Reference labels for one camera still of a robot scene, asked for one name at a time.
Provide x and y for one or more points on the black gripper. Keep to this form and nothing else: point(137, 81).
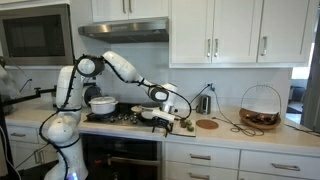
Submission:
point(162, 122)

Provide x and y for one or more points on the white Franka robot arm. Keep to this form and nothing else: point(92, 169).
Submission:
point(66, 83)

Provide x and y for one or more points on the white cutting board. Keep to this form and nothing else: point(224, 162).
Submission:
point(178, 133)

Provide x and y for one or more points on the brown potato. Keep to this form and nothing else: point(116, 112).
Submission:
point(182, 123)

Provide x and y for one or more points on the green broccoli floret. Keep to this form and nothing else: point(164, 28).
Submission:
point(188, 122)
point(191, 128)

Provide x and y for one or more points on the steel stove knob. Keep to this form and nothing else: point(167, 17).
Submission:
point(111, 118)
point(119, 117)
point(126, 117)
point(134, 119)

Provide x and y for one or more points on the black gas cooktop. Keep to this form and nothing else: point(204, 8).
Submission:
point(123, 110)

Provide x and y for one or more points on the round cork trivet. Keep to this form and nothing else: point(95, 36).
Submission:
point(207, 124)

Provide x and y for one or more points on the stainless electric kettle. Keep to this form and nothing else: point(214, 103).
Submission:
point(204, 105)

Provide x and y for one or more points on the white dutch oven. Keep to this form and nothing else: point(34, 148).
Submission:
point(102, 105)

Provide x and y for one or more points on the white base cabinet with drawers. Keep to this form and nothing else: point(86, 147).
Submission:
point(253, 160)
point(23, 146)

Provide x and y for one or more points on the stainless range hood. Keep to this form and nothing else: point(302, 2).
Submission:
point(126, 30)

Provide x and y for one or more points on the white cabinet above hood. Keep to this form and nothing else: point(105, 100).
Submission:
point(110, 10)

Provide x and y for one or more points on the stainless refrigerator with magnets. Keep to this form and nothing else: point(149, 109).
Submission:
point(313, 83)

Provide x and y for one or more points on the stainless built-in microwave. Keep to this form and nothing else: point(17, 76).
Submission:
point(35, 35)

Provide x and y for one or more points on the black wall plug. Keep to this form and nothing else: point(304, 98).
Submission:
point(211, 87)

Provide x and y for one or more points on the white wall cabinet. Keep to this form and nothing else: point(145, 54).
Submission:
point(233, 30)

